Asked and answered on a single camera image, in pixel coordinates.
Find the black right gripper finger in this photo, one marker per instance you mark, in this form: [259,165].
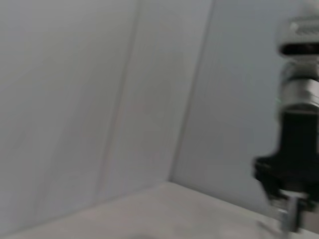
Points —
[291,214]

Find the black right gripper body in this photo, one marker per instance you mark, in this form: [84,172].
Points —
[296,149]

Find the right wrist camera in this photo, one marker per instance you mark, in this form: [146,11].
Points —
[301,32]

